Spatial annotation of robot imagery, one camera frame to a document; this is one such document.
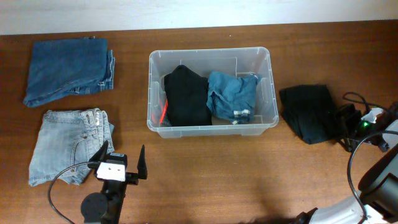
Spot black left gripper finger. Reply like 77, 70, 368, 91
137, 145, 148, 180
89, 140, 108, 162

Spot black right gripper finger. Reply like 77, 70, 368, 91
337, 137, 361, 152
335, 103, 356, 124

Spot light blue jeans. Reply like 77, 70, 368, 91
29, 108, 114, 187

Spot black garment with red stripe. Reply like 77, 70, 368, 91
149, 65, 212, 128

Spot dark blue jeans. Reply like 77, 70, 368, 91
23, 37, 116, 108

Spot blue denim shirt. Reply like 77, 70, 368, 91
206, 72, 259, 124

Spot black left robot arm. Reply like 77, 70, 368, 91
81, 141, 147, 224

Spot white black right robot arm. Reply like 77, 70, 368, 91
293, 102, 397, 224

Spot clear plastic storage bin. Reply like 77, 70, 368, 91
147, 47, 279, 138

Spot black left camera cable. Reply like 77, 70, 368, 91
47, 161, 100, 224

